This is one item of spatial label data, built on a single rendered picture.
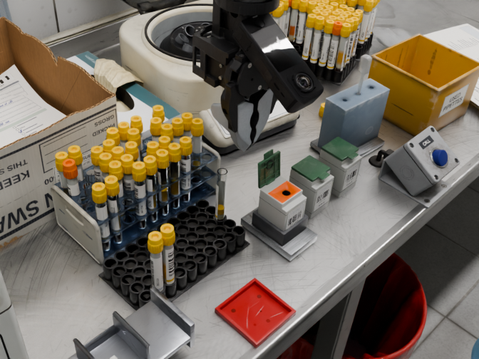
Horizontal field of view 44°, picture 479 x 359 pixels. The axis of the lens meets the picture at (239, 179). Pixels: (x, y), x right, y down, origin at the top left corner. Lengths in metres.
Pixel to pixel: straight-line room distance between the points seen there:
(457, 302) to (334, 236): 1.21
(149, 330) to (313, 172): 0.31
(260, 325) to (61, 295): 0.24
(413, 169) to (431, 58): 0.30
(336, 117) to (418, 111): 0.17
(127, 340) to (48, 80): 0.45
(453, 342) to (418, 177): 1.07
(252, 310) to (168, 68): 0.39
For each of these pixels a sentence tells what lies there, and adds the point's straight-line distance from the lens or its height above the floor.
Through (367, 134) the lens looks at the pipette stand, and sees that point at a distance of 0.97.
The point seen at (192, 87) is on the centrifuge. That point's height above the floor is 0.97.
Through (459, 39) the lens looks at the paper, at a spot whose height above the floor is 0.89.
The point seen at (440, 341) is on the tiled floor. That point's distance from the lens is 1.89.
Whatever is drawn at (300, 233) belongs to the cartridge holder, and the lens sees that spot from 0.80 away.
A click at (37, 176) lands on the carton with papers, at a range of 0.79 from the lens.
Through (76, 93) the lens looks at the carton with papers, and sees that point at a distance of 0.89.
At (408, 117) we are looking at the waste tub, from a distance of 1.03.
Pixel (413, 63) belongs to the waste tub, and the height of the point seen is 0.92.
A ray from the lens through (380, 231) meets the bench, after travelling 0.85.
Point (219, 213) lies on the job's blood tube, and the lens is 0.78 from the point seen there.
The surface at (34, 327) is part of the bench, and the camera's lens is 0.73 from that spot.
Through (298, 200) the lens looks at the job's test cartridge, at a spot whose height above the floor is 0.95.
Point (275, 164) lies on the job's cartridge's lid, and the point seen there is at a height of 0.97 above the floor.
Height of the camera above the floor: 1.46
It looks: 41 degrees down
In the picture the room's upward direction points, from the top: 4 degrees clockwise
